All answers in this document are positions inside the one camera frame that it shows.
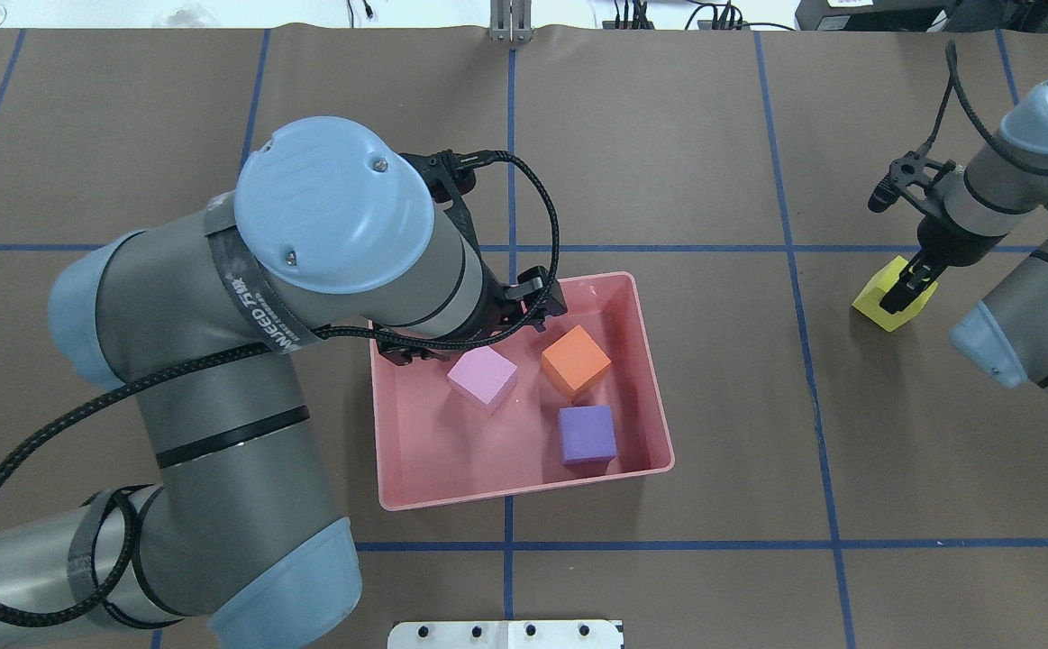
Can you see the pink plastic bin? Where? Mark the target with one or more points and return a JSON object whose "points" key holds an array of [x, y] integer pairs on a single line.
{"points": [[436, 447]]}

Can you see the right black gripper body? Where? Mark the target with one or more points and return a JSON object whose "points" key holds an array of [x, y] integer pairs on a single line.
{"points": [[938, 241]]}

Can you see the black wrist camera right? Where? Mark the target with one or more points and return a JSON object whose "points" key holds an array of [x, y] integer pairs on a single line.
{"points": [[913, 177]]}

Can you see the orange foam cube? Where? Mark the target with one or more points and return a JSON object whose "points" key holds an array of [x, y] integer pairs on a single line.
{"points": [[575, 363]]}

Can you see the purple foam cube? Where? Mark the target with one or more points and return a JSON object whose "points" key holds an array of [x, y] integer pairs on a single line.
{"points": [[587, 434]]}

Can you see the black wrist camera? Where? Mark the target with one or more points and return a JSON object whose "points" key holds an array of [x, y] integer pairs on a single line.
{"points": [[449, 176], [913, 177]]}

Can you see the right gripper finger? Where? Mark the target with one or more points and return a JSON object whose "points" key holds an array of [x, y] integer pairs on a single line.
{"points": [[911, 279]]}

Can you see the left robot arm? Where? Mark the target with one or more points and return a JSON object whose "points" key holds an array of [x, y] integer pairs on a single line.
{"points": [[328, 233]]}

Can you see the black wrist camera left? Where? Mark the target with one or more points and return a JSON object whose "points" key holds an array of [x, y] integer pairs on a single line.
{"points": [[449, 176]]}

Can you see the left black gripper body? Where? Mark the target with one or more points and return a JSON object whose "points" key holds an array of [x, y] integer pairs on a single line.
{"points": [[503, 317]]}

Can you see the pink foam cube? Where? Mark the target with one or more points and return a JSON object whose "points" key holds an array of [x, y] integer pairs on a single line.
{"points": [[485, 377]]}

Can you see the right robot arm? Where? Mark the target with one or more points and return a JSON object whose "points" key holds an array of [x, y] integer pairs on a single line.
{"points": [[969, 209]]}

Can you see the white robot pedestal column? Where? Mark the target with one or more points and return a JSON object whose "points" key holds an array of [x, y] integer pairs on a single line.
{"points": [[534, 633]]}

